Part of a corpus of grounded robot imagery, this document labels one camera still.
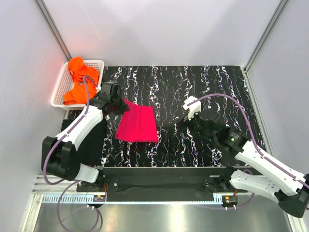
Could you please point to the white plastic basket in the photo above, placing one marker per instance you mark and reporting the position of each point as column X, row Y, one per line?
column 65, row 83

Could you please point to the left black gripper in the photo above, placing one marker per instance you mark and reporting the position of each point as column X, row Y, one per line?
column 123, row 108

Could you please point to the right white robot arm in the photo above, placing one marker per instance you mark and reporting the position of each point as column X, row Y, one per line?
column 288, row 188

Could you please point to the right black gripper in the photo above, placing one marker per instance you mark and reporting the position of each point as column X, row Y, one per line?
column 187, row 121

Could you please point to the folded black t shirt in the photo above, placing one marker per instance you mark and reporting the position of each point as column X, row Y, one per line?
column 90, row 149

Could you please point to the orange t shirt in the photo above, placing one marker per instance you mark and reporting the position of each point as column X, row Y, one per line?
column 85, row 79

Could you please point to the magenta pink t shirt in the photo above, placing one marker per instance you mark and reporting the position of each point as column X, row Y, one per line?
column 137, row 125

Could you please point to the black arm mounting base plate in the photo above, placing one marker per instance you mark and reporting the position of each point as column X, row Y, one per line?
column 161, row 180

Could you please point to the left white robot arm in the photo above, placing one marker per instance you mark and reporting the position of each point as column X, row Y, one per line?
column 60, row 159

